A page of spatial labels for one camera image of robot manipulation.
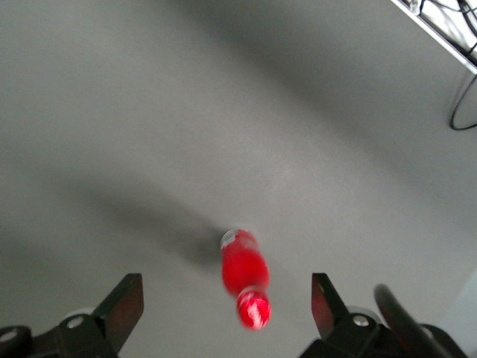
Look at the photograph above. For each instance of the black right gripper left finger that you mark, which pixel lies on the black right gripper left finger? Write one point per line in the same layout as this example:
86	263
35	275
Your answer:
121	309

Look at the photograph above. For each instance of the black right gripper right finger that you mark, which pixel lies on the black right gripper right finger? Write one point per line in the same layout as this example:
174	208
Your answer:
325	309

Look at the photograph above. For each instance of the red coke bottle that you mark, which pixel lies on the red coke bottle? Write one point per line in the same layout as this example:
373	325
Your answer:
246	272

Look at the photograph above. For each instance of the silver metal frame rail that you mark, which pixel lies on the silver metal frame rail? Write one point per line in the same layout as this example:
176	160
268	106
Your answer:
439	37

